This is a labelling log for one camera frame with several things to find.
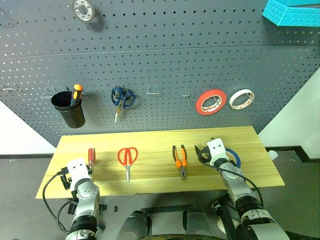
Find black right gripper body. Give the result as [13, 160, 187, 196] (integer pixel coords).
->
[200, 146, 212, 164]

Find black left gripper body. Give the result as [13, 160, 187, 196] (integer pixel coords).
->
[59, 167, 74, 191]

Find grey metal pegboard wall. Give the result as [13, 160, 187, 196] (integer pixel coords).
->
[0, 0, 320, 148]

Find blue tape roll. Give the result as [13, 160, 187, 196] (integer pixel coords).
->
[224, 147, 242, 169]

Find red tape roll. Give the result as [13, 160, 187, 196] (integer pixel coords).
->
[195, 88, 228, 116]

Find white tape roll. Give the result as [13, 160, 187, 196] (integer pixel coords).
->
[228, 88, 256, 111]

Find black plastic cup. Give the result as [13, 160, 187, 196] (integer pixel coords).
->
[50, 90, 86, 129]

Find dark rounded shape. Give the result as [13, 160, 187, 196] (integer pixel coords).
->
[117, 210, 151, 240]
[186, 211, 216, 238]

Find black baseboard strip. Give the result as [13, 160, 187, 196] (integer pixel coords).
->
[264, 146, 320, 164]

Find teal foam block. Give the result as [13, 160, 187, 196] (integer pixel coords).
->
[261, 0, 320, 28]

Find round silver metal disc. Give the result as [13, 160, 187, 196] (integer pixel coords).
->
[71, 0, 96, 23]

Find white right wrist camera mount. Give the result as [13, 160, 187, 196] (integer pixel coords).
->
[206, 137, 230, 166]

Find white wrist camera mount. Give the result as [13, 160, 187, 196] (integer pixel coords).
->
[206, 137, 230, 166]
[66, 157, 93, 181]

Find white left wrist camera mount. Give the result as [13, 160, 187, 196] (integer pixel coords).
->
[66, 157, 93, 181]

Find orange handled pliers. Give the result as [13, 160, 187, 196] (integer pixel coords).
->
[171, 144, 188, 181]

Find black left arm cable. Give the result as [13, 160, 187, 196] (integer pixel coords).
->
[41, 169, 73, 235]

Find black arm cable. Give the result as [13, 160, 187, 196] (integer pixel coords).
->
[199, 159, 265, 208]
[41, 169, 73, 235]

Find red handled screwdriver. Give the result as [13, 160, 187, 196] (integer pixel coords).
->
[87, 147, 96, 176]

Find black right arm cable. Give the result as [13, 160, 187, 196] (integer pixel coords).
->
[199, 159, 265, 208]

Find silver wire pegboard hook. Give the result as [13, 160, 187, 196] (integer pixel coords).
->
[180, 91, 193, 108]
[1, 83, 22, 94]
[39, 86, 57, 99]
[146, 82, 161, 96]

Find red handled scissors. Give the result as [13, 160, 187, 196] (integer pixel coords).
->
[117, 146, 139, 186]

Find orange black handled screwdriver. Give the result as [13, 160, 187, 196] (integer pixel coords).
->
[70, 83, 84, 107]

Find blue handled scissors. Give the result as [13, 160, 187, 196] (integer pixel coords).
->
[110, 86, 137, 123]

